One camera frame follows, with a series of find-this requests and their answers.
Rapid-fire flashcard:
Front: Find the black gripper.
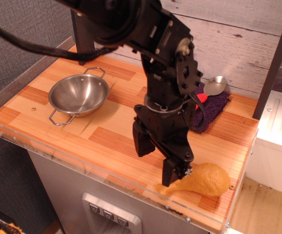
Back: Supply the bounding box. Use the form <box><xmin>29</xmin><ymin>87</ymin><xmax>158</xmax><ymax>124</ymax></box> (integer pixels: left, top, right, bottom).
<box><xmin>133</xmin><ymin>95</ymin><xmax>195</xmax><ymax>187</ymax></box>

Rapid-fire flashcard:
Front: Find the yellow plastic chicken drumstick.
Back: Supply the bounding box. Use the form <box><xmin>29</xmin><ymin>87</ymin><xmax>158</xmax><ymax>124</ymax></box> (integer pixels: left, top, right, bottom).
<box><xmin>157</xmin><ymin>163</ymin><xmax>231</xmax><ymax>197</ymax></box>

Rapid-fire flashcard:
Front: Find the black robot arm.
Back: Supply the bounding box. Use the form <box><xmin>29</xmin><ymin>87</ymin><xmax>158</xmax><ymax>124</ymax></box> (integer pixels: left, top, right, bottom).
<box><xmin>62</xmin><ymin>0</ymin><xmax>202</xmax><ymax>187</ymax></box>

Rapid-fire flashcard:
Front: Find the small steel frying pan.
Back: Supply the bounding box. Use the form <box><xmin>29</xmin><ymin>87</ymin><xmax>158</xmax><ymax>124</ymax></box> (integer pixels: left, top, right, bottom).
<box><xmin>48</xmin><ymin>67</ymin><xmax>110</xmax><ymax>126</ymax></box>

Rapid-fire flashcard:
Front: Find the purple folded cloth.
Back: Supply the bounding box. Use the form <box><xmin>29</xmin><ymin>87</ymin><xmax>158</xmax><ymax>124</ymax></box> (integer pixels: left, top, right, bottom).
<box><xmin>192</xmin><ymin>83</ymin><xmax>231</xmax><ymax>134</ymax></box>

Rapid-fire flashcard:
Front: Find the silver dispenser button panel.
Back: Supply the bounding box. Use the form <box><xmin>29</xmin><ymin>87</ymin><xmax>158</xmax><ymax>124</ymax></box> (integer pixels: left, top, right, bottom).
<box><xmin>82</xmin><ymin>193</ymin><xmax>142</xmax><ymax>234</ymax></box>

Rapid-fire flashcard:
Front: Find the clear acrylic edge guard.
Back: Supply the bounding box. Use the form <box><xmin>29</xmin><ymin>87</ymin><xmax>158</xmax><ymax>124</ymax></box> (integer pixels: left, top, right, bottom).
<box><xmin>0</xmin><ymin>112</ymin><xmax>258</xmax><ymax>234</ymax></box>

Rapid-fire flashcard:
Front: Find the silver toy kitchen cabinet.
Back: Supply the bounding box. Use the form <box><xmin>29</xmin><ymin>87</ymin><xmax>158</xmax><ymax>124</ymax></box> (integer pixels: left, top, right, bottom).
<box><xmin>29</xmin><ymin>152</ymin><xmax>207</xmax><ymax>234</ymax></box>

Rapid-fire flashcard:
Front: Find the yellow black object bottom left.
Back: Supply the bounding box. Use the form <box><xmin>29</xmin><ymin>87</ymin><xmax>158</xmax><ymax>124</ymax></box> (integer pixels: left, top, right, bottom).
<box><xmin>0</xmin><ymin>221</ymin><xmax>22</xmax><ymax>234</ymax></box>

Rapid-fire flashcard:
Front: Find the red handled metal spoon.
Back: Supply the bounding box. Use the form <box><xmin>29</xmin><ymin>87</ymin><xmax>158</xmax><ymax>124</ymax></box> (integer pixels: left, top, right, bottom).
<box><xmin>197</xmin><ymin>76</ymin><xmax>227</xmax><ymax>103</ymax></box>

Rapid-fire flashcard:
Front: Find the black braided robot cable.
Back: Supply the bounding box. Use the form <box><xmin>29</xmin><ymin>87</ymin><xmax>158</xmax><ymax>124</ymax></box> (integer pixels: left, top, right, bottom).
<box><xmin>0</xmin><ymin>12</ymin><xmax>119</xmax><ymax>61</ymax></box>

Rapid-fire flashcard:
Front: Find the dark right frame post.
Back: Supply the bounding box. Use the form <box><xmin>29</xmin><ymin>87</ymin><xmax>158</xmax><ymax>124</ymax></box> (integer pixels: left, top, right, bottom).
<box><xmin>252</xmin><ymin>34</ymin><xmax>282</xmax><ymax>120</ymax></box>

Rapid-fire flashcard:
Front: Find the dark frame post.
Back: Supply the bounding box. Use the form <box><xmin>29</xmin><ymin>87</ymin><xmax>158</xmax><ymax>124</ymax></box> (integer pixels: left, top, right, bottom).
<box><xmin>71</xmin><ymin>10</ymin><xmax>95</xmax><ymax>53</ymax></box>
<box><xmin>252</xmin><ymin>34</ymin><xmax>282</xmax><ymax>120</ymax></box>

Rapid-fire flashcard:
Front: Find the dark left frame post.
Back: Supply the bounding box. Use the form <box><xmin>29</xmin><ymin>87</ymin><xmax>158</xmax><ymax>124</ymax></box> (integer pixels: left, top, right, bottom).
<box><xmin>71</xmin><ymin>10</ymin><xmax>95</xmax><ymax>53</ymax></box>

